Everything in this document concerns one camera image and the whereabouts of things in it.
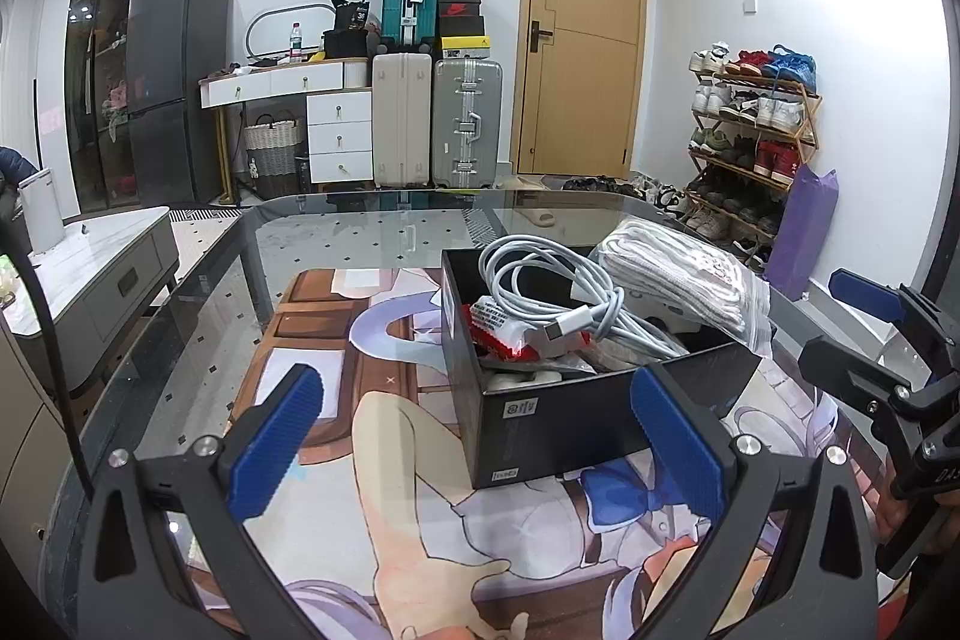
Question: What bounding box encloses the blue puffer jacket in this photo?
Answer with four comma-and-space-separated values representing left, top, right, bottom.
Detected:
0, 145, 40, 185

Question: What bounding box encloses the black cable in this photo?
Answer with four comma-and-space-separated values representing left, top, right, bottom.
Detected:
0, 218, 100, 487

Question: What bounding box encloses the red snack packet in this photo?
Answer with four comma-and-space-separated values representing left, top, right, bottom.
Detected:
465, 298, 542, 363

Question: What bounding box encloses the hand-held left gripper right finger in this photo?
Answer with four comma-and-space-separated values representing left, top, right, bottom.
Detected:
628, 362, 883, 640

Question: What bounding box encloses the person's right hand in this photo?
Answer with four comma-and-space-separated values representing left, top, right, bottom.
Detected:
872, 473, 913, 545

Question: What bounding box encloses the wicker basket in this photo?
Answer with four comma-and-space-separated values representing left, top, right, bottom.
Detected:
244, 115, 308, 181

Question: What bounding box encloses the grey fridge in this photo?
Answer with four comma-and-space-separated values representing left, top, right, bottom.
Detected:
126, 0, 230, 206

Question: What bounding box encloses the oval mirror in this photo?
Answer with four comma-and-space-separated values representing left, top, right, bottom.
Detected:
246, 1, 338, 65

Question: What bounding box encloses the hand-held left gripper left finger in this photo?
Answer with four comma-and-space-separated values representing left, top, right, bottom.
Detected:
75, 362, 327, 640

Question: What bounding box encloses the shoe rack with shoes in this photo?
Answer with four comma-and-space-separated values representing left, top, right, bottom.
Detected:
686, 40, 820, 270

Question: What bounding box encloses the grey sideboard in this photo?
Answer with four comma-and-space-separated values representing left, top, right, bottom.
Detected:
0, 205, 182, 387

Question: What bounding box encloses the wooden shoe rack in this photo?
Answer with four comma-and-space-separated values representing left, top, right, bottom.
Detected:
686, 70, 823, 271

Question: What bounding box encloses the white vanity desk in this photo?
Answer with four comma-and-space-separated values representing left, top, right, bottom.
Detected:
199, 61, 374, 193

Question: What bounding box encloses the wooden door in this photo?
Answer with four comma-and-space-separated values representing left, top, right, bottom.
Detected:
510, 0, 648, 181

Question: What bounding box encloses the pile of loose shoes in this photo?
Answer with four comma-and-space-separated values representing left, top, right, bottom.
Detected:
561, 171, 692, 215

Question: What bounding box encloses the white cable bundle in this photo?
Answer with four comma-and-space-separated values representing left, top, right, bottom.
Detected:
478, 235, 692, 360

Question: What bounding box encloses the beige suitcase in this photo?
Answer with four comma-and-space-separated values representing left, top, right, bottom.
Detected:
371, 53, 435, 190

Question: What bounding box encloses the black bag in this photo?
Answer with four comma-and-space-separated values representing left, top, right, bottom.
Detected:
324, 0, 374, 60

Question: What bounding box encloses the bag of white rope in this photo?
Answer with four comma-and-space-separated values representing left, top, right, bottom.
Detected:
596, 218, 775, 357

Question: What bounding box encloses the silver suitcase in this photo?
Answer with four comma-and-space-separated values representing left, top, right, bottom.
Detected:
431, 59, 505, 190

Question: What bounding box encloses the printed desk mat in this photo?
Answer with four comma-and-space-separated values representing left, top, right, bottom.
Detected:
161, 265, 890, 640

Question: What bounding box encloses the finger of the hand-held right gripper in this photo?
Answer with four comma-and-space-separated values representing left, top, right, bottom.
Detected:
829, 267, 940, 378
796, 335, 914, 420

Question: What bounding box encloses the purple bag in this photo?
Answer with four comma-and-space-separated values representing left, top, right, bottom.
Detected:
765, 164, 839, 301

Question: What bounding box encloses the dark glass cabinet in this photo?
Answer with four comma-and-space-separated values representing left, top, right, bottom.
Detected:
64, 0, 193, 218

